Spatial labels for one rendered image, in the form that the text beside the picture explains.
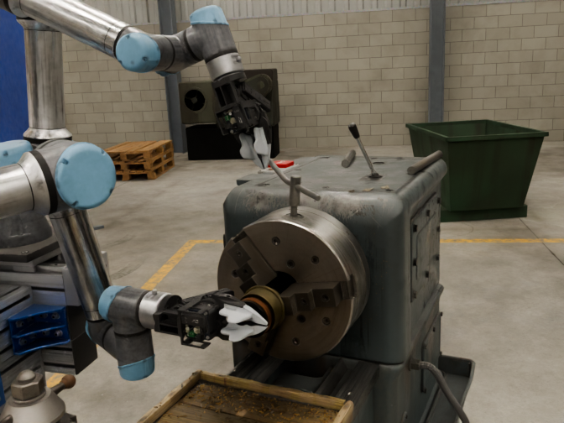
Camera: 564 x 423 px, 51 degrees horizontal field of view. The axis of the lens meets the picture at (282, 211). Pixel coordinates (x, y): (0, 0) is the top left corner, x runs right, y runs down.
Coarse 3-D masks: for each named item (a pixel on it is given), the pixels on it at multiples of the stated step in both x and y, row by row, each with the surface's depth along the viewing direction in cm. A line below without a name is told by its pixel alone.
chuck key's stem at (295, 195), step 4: (292, 176) 120; (296, 176) 120; (300, 176) 120; (292, 180) 120; (296, 180) 119; (300, 180) 120; (292, 184) 120; (296, 184) 120; (292, 188) 120; (292, 192) 120; (296, 192) 120; (292, 196) 120; (296, 196) 120; (292, 200) 121; (296, 200) 121; (292, 204) 121; (296, 204) 121; (292, 208) 122; (296, 208) 122; (292, 212) 122; (296, 212) 122; (292, 216) 122; (296, 216) 122
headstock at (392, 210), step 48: (240, 192) 143; (288, 192) 139; (336, 192) 135; (384, 192) 131; (432, 192) 165; (384, 240) 127; (432, 240) 162; (384, 288) 130; (432, 288) 172; (384, 336) 133
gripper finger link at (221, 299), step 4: (212, 296) 112; (216, 296) 111; (220, 296) 110; (224, 296) 110; (228, 296) 111; (232, 296) 111; (216, 300) 111; (220, 300) 110; (224, 300) 110; (228, 300) 110; (232, 300) 110; (236, 300) 110; (240, 300) 110; (220, 304) 111; (228, 304) 110; (232, 304) 109; (236, 304) 109; (240, 304) 109; (244, 304) 109
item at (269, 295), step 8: (256, 288) 115; (264, 288) 114; (248, 296) 113; (256, 296) 112; (264, 296) 112; (272, 296) 113; (248, 304) 110; (256, 304) 109; (264, 304) 111; (272, 304) 111; (280, 304) 114; (264, 312) 109; (272, 312) 111; (280, 312) 113; (272, 320) 112; (280, 320) 115; (272, 328) 112; (256, 336) 111
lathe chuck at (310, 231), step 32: (256, 224) 122; (288, 224) 119; (320, 224) 121; (224, 256) 127; (288, 256) 120; (320, 256) 117; (352, 256) 121; (288, 320) 124; (320, 320) 121; (352, 320) 120; (288, 352) 126; (320, 352) 123
